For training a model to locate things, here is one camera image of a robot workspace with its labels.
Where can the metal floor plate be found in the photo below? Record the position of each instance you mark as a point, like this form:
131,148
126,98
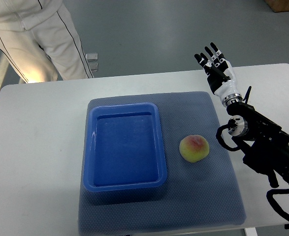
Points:
93,66
92,56

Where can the person in beige tracksuit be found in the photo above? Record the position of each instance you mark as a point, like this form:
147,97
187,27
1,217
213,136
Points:
40,41

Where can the blue-grey textured mat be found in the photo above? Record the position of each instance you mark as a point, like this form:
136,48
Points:
194,195

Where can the lower metal floor plate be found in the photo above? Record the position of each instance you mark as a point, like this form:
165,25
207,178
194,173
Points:
93,66

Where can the brown cardboard box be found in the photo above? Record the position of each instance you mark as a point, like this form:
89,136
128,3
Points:
278,5

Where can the upper metal floor plate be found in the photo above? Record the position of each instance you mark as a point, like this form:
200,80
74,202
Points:
92,56

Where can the yellow red peach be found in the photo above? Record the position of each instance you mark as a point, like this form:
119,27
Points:
194,148

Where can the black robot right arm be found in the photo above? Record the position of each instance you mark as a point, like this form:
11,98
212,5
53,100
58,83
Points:
264,144

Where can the blue plastic tray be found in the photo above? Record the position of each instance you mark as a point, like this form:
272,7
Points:
124,148

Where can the white table leg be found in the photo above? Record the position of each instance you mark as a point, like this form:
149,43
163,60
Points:
250,231

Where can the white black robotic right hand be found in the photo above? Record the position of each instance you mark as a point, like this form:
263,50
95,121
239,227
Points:
220,75

